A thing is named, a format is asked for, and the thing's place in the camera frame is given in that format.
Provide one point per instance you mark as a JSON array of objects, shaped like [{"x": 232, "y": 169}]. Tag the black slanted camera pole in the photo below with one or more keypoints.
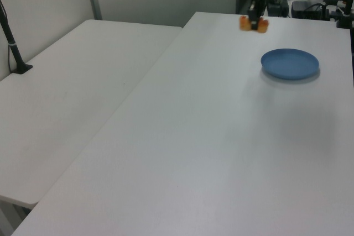
[{"x": 11, "y": 45}]

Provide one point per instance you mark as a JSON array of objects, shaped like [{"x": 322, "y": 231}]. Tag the orange twisted bread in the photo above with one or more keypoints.
[{"x": 263, "y": 26}]

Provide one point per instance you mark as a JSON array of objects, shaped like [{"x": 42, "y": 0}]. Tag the black stand base box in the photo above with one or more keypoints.
[{"x": 278, "y": 6}]

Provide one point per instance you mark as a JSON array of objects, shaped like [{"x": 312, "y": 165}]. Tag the blue round plate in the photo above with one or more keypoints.
[{"x": 290, "y": 64}]

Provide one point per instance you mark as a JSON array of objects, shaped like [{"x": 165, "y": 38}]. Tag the black clamp camera mount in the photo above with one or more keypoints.
[{"x": 345, "y": 16}]

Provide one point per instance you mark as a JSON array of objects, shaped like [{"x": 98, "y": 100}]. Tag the black mini computer box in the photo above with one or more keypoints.
[{"x": 307, "y": 9}]

